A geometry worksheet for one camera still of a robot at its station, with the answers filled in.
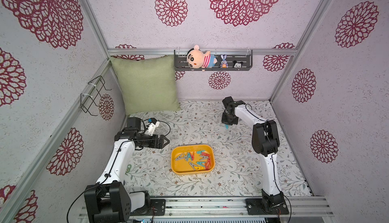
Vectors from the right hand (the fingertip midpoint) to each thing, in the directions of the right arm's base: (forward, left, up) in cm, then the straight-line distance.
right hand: (225, 120), depth 103 cm
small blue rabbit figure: (+18, +3, +32) cm, 37 cm away
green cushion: (+11, +50, +21) cm, 56 cm away
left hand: (-24, +38, +11) cm, 46 cm away
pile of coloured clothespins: (-31, +17, -3) cm, 35 cm away
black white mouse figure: (+20, -5, +30) cm, 36 cm away
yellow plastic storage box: (-32, +27, -3) cm, 42 cm away
